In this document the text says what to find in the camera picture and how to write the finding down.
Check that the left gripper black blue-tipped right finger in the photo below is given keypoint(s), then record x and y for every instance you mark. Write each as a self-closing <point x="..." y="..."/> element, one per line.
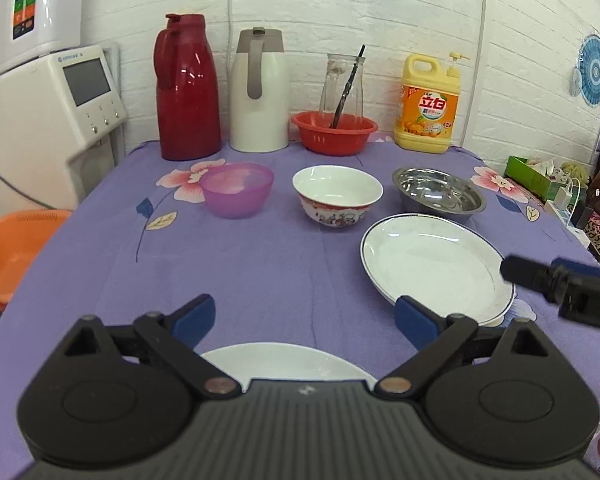
<point x="438" y="341"/>

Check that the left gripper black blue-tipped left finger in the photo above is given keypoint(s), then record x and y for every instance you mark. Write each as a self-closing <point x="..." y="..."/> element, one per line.
<point x="171" y="340"/>

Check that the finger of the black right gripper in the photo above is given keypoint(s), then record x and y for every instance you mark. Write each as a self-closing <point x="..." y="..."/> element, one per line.
<point x="529" y="274"/>

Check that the white blue-rimmed plate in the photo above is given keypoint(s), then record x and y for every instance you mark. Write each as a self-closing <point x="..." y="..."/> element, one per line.
<point x="444" y="266"/>

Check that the white floral plate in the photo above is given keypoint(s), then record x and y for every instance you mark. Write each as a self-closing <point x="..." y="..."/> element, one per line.
<point x="277" y="361"/>

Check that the stainless steel bowl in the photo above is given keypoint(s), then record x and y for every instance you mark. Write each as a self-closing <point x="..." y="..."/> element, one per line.
<point x="432" y="191"/>

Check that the purple plastic bowl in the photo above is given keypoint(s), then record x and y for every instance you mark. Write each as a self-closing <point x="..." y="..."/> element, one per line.
<point x="236" y="191"/>

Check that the white red patterned bowl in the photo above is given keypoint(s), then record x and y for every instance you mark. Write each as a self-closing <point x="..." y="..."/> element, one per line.
<point x="336" y="196"/>

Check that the white power strip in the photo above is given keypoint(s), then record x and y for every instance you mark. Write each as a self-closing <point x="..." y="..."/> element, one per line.
<point x="565" y="206"/>

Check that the green box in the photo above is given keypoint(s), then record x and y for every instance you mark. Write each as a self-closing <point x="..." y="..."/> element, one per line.
<point x="540" y="186"/>

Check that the yellow detergent bottle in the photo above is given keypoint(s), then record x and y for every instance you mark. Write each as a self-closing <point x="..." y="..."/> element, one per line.
<point x="428" y="103"/>

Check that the red plastic basket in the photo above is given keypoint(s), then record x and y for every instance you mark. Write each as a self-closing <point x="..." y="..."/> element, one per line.
<point x="317" y="136"/>

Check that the white water dispenser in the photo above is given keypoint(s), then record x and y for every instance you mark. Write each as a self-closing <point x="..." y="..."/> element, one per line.
<point x="57" y="117"/>

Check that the white thermos jug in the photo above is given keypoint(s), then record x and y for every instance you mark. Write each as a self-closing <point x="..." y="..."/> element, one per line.
<point x="259" y="92"/>

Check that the red thermos jug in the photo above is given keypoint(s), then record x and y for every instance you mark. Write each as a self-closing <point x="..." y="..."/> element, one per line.
<point x="187" y="94"/>

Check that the black stirring stick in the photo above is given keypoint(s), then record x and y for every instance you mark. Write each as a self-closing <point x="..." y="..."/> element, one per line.
<point x="347" y="87"/>

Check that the glass pitcher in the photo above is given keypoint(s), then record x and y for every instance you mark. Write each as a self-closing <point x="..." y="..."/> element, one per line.
<point x="342" y="85"/>

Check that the blue patterned wall fan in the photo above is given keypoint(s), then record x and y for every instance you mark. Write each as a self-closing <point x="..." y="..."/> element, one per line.
<point x="585" y="76"/>

